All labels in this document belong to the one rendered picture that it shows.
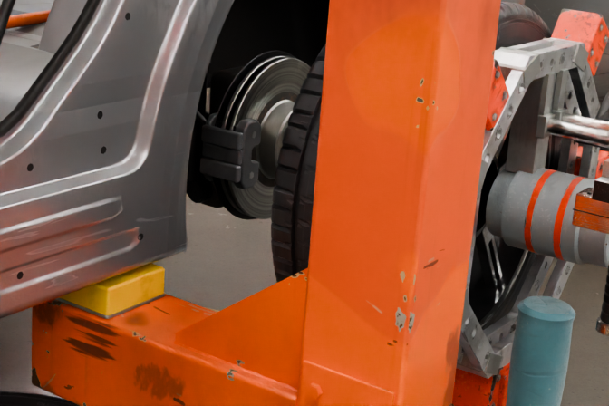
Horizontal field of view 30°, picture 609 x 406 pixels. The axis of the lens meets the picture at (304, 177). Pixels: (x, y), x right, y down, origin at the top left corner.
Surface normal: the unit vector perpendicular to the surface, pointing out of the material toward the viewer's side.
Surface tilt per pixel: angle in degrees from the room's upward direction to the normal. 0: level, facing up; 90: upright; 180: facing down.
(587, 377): 0
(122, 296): 90
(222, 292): 0
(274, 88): 90
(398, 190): 90
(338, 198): 90
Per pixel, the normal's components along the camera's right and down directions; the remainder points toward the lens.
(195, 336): -0.57, 0.18
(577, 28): -0.42, -0.40
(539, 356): -0.26, 0.21
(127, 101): 0.82, 0.22
